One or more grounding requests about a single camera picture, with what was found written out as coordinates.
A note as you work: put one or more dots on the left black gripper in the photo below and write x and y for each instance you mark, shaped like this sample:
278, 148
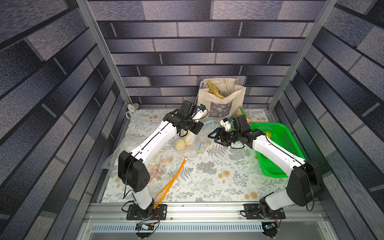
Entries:
196, 130

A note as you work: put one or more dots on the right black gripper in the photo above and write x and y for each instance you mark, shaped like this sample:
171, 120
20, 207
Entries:
223, 135

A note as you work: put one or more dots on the clear bag of buns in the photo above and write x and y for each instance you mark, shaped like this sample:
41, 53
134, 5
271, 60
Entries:
202, 142

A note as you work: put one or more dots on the pale pear with stem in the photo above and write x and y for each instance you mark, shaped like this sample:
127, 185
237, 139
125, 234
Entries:
180, 145

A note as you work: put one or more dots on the clear orange zip-top bag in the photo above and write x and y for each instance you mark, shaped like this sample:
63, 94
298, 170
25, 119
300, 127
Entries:
131, 159

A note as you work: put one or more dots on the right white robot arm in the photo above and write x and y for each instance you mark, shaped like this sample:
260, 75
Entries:
304, 185

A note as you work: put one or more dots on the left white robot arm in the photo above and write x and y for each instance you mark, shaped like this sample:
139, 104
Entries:
133, 165

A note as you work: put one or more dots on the green chips bag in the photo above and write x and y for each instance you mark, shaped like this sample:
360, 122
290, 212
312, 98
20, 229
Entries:
241, 112

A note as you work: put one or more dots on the beige canvas tote bag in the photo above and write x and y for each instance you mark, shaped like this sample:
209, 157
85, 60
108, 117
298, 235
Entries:
221, 108

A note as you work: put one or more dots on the yellow snack packet in tote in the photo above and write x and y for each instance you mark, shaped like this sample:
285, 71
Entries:
214, 90

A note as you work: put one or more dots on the white cup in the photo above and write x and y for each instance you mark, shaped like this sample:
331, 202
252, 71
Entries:
131, 110

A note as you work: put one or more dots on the green plastic basket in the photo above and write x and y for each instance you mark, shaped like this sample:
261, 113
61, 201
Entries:
277, 150

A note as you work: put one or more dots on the right circuit board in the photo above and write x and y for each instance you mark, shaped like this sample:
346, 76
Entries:
270, 230

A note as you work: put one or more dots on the circuit board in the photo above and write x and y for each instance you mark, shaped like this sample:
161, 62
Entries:
145, 227
270, 230

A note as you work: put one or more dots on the left circuit board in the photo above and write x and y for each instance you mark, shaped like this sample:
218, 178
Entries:
145, 227

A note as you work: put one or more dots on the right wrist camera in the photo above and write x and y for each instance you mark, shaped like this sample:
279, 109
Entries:
226, 124

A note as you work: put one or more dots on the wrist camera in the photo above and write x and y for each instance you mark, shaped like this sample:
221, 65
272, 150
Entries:
201, 112
226, 124

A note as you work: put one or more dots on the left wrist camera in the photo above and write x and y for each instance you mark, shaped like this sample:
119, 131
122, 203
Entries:
201, 112

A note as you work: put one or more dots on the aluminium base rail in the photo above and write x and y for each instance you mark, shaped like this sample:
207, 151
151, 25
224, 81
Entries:
213, 217

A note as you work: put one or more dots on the left aluminium frame post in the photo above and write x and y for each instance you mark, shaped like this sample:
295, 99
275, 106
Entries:
100, 41

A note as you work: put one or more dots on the aluminium frame post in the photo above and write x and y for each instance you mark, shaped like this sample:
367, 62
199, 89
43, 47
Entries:
100, 41
318, 24

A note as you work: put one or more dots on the right aluminium frame post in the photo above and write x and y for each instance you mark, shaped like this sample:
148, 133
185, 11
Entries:
318, 24

